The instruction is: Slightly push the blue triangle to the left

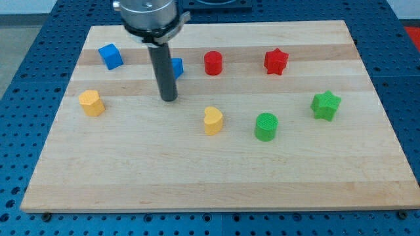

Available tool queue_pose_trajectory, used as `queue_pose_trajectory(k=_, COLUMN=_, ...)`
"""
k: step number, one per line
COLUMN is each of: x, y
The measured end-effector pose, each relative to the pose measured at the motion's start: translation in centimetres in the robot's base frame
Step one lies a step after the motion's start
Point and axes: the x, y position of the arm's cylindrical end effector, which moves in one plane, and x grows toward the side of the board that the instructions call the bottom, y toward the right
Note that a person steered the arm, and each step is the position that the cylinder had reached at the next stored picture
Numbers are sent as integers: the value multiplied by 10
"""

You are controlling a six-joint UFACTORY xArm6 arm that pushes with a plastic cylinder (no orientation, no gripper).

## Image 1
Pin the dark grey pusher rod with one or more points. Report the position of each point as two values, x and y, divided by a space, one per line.
164 72

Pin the blue triangle block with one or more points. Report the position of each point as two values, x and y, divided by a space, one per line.
178 67

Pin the blue cube block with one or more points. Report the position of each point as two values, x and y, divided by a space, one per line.
111 56

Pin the red cylinder block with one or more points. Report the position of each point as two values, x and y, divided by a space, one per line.
213 62

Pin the yellow heart block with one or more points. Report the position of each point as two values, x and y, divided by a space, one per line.
213 120

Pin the yellow hexagon block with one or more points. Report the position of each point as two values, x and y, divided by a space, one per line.
91 103

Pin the red star block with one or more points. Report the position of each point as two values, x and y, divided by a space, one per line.
275 61

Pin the light wooden board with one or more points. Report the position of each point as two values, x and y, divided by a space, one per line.
146 155

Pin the green cylinder block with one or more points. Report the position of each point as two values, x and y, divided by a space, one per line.
266 127

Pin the green star block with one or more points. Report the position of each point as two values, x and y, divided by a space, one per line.
325 105

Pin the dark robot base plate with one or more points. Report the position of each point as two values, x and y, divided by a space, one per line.
215 4

